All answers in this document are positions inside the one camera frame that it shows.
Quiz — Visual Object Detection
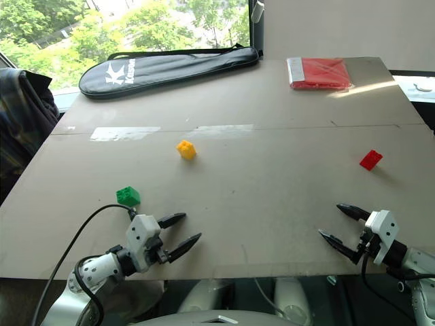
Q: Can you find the red toy brick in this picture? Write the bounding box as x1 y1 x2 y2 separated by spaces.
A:
359 149 383 171

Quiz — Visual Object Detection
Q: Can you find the red plastic packet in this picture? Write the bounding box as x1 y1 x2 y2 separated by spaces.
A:
286 56 352 92

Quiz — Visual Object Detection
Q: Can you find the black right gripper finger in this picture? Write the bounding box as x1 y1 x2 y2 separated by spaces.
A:
317 229 362 265
336 203 372 223

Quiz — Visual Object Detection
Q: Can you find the plaid cloth on chair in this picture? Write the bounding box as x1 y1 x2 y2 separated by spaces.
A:
0 67 60 204

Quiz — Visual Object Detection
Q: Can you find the white robot leg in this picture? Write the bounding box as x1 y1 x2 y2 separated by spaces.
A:
177 278 235 314
273 277 313 326

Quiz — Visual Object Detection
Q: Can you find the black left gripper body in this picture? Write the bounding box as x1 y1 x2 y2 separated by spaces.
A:
145 237 170 266

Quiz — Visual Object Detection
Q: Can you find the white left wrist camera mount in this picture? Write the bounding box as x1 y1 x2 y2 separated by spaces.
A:
125 213 162 273

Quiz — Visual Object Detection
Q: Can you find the yellow toy brick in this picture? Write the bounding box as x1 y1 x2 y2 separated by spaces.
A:
175 139 197 160

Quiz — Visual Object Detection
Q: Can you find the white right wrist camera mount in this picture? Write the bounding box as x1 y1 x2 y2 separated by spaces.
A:
364 209 400 266

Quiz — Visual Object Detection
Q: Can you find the black racket bag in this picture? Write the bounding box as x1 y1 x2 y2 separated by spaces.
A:
78 43 264 100

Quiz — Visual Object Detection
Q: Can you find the white window handle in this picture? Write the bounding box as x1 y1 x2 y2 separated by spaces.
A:
250 0 265 23

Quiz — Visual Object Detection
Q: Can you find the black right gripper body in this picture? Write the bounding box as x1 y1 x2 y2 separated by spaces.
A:
356 228 383 266

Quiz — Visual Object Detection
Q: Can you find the green toy brick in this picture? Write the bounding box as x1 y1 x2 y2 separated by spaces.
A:
116 186 141 208

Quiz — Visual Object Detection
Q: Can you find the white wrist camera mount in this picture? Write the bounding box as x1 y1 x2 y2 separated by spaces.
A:
125 213 162 273
364 209 400 266

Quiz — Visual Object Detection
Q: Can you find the silver robot torso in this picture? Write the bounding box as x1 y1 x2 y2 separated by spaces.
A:
130 308 300 326

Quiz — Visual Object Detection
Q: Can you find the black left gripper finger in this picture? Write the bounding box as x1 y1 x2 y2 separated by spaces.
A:
156 212 187 230
165 232 203 264

